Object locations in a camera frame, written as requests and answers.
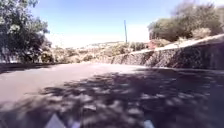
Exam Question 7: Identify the dry scrub hillside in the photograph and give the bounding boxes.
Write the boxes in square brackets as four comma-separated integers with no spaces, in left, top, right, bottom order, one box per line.
[39,40,151,64]

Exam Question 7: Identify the bushy trees above wall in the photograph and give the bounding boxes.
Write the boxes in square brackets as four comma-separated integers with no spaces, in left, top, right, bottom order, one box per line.
[147,0,224,43]

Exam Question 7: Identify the grey asphalt road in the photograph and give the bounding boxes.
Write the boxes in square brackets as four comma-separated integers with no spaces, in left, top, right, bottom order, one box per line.
[0,62,224,128]

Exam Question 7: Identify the large green tree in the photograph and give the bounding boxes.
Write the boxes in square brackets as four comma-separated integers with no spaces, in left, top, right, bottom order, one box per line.
[0,0,54,64]

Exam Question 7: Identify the tall thin pole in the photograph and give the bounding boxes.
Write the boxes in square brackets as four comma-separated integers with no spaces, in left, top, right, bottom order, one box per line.
[123,19,129,45]

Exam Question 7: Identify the stone retaining wall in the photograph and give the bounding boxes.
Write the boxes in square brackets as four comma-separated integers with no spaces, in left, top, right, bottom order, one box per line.
[94,33,224,71]

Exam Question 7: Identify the robot's own part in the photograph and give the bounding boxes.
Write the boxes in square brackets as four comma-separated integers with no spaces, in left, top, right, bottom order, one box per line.
[44,113,67,128]
[143,119,156,128]

